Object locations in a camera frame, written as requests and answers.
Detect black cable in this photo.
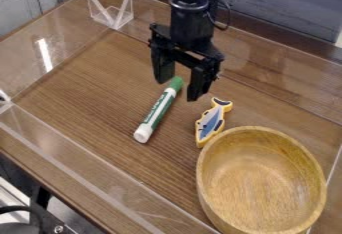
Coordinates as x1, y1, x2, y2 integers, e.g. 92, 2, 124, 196
0, 205, 48, 234

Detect clear acrylic front wall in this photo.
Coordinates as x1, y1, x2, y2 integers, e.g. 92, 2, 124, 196
0, 102, 219, 234

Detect yellow blue fish toy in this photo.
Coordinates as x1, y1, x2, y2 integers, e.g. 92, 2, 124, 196
195, 97, 232, 148

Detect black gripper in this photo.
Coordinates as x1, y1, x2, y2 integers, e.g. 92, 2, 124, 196
148, 0, 223, 101

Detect green white marker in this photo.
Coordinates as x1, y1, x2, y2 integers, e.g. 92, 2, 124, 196
134, 76, 183, 143

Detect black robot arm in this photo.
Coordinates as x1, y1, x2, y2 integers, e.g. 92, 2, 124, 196
148, 0, 224, 101

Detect brown wooden bowl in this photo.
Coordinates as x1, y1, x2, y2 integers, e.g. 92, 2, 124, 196
196, 126, 327, 234

